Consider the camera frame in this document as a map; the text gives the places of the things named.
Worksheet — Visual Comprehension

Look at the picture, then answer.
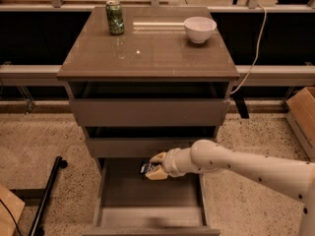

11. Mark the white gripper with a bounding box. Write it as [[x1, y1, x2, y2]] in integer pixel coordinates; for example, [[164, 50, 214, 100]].
[[145, 148, 184, 181]]

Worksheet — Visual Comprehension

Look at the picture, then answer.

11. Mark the dark blue rxbar wrapper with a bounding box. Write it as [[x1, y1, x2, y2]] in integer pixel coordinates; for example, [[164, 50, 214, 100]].
[[140, 161, 155, 175]]

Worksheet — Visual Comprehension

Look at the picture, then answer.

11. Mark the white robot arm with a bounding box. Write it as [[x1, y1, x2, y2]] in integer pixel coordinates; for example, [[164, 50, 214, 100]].
[[145, 140, 315, 236]]

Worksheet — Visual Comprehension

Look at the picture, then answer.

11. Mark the grey bottom drawer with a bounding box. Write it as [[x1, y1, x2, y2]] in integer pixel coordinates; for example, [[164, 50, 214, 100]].
[[83, 158, 221, 236]]

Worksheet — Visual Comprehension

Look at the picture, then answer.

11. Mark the grey drawer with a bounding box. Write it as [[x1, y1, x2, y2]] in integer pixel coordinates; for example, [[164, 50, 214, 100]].
[[83, 158, 221, 236], [86, 126, 218, 158], [70, 82, 229, 127]]

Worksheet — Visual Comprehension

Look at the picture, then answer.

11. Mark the grey middle drawer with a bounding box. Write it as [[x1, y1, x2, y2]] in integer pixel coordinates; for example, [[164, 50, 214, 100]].
[[86, 126, 218, 158]]

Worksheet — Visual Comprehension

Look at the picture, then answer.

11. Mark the grey drawer cabinet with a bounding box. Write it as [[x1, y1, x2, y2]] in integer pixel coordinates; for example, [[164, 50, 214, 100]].
[[56, 5, 240, 175]]

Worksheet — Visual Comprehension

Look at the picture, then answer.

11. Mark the grey top drawer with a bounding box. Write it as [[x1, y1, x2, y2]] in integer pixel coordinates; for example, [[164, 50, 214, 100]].
[[70, 82, 229, 127]]

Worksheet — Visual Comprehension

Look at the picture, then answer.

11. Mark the black metal stand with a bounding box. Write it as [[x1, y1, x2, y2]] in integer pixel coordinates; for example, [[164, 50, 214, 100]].
[[11, 156, 68, 236]]

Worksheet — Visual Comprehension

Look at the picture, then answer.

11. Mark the white bowl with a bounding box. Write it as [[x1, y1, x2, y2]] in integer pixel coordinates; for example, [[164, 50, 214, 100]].
[[184, 17, 217, 43]]

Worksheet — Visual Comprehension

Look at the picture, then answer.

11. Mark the cardboard piece left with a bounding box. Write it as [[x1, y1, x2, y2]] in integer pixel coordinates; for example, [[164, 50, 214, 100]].
[[0, 184, 26, 236]]

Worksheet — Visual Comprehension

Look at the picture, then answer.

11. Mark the cardboard box right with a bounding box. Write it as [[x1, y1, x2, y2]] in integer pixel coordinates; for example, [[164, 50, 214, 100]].
[[286, 87, 315, 162]]

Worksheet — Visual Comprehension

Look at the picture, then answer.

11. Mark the green soda can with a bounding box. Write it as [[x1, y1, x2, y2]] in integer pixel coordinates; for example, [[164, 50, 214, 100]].
[[105, 0, 124, 35]]

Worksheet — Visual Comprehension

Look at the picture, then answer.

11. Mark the white cable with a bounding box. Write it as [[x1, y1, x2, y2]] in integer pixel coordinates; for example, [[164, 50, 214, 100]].
[[229, 4, 267, 95]]

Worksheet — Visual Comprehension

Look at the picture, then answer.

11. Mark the metal railing frame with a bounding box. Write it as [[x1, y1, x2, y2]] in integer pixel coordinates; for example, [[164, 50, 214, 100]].
[[0, 0, 315, 89]]

